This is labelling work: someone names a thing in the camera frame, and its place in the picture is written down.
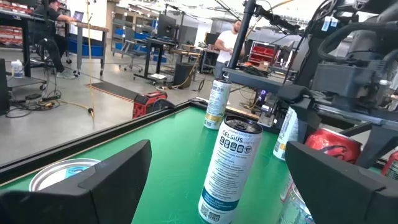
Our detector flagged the red black tool case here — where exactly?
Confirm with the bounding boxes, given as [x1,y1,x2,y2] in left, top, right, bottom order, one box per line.
[132,90,169,120]

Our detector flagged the blue storage bins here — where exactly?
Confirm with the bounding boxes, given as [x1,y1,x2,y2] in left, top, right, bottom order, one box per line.
[67,36,105,57]

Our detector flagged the green table mat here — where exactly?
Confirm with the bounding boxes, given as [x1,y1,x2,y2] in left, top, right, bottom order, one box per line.
[0,105,383,224]

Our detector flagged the red bin rack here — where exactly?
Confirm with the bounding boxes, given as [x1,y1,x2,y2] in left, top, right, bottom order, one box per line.
[247,41,278,68]

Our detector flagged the black pole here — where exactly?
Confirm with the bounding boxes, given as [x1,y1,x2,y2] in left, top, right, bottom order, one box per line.
[228,0,301,71]

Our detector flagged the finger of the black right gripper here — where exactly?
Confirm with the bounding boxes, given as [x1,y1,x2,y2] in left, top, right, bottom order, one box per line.
[277,84,323,144]
[356,124,398,169]

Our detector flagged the teal slim beverage can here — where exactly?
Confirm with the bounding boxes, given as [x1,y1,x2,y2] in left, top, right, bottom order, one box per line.
[29,157,101,192]

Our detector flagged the grey office chair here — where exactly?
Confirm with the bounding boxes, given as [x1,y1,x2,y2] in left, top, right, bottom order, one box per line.
[119,26,147,73]

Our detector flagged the wooden top desk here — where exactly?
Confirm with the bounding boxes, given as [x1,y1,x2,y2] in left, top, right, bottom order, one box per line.
[67,19,110,78]

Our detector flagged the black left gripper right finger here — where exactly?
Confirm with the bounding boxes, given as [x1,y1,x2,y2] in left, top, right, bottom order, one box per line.
[284,141,398,224]

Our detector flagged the yellow hanging cord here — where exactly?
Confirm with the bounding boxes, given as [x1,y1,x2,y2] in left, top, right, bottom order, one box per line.
[85,0,96,121]

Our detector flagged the grey equipment cart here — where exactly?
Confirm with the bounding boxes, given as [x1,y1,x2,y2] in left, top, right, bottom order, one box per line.
[222,67,295,94]

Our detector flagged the black desk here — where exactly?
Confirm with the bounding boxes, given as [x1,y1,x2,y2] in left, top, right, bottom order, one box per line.
[133,36,178,85]

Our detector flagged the red cola can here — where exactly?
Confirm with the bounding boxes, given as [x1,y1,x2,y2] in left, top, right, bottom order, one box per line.
[380,150,398,182]
[303,127,363,165]

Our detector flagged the black monitor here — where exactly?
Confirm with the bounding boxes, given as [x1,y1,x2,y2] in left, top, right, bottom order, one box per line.
[156,13,177,40]

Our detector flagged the person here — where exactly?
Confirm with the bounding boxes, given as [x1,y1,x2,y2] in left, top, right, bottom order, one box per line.
[213,19,247,80]
[32,0,78,80]

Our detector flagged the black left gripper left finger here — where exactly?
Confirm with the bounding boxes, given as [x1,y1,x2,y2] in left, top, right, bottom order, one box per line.
[0,139,152,224]

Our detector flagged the white Celsius Tropical Vibe can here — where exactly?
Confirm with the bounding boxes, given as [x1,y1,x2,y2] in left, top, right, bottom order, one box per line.
[272,106,301,161]
[203,78,233,131]

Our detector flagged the black aluminium table frame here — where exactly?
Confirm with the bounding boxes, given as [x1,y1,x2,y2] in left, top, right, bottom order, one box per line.
[0,98,280,187]

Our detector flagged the white plastic jug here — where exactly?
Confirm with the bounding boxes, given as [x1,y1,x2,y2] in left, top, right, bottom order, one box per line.
[10,58,25,79]

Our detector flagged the black floor mat striped edge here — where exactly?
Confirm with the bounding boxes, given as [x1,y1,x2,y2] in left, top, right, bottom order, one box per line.
[84,81,141,103]

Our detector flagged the grey low cart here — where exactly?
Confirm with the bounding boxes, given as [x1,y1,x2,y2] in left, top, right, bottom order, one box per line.
[0,57,47,116]

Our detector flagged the black frame clamp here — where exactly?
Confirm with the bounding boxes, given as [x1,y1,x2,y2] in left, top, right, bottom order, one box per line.
[187,96,210,108]

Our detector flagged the white Celsius Arctic Vibe can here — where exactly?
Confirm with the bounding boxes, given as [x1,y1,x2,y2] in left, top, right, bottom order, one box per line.
[198,114,264,224]

